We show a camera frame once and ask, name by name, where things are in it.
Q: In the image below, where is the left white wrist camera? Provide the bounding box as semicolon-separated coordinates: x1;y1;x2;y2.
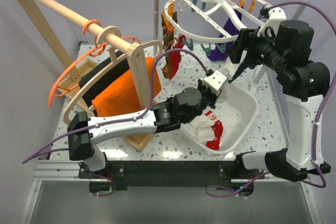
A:
201;70;228;94

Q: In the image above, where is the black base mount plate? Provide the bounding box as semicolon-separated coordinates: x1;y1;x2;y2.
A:
78;161;256;193

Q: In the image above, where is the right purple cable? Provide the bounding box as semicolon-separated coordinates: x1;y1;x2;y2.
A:
204;1;336;198

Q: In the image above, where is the aluminium frame rail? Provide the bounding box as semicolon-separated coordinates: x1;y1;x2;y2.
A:
19;155;87;224

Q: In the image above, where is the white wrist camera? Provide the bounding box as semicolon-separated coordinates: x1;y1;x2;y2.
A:
257;4;287;37
201;70;228;94

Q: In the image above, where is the wooden hanger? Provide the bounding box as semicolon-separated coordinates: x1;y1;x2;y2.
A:
62;40;163;125

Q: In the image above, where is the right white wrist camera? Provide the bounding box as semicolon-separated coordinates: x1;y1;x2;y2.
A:
257;4;287;37

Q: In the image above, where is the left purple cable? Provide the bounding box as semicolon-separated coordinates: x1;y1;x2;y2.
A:
22;48;215;164

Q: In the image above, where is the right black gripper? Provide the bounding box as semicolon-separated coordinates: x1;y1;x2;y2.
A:
226;27;287;71

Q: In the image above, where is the purple cable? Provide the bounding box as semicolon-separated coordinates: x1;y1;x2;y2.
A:
204;1;336;198
22;48;215;164

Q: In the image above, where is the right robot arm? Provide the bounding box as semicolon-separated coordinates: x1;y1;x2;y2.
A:
228;20;331;182

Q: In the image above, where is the white sock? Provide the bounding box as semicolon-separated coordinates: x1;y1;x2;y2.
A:
217;58;240;103
190;115;215;143

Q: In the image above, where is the wooden clothes rack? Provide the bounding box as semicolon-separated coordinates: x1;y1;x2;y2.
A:
2;0;155;153

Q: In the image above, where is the orange cloth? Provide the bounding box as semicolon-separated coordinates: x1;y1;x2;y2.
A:
91;56;162;119

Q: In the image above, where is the striped olive sock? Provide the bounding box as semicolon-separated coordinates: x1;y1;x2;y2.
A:
161;11;180;51
161;31;184;80

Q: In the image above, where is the red santa sock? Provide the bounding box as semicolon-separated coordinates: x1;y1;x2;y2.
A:
169;35;185;80
205;111;224;151

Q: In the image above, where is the purple sock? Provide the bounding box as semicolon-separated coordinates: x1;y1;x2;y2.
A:
206;8;246;61

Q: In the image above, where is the white plastic basin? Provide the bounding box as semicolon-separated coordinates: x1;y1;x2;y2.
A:
180;83;259;156

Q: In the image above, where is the dark green sock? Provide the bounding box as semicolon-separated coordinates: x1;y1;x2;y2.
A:
228;63;249;83

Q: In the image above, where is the white clip sock hanger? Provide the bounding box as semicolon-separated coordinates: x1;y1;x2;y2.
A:
164;0;276;54

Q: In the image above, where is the black cloth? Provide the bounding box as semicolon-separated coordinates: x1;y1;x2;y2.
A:
77;56;129;116

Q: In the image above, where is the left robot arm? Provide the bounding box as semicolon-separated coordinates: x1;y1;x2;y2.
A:
68;81;223;178

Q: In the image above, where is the orange plastic hanger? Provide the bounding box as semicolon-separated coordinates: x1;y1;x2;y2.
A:
47;19;142;107

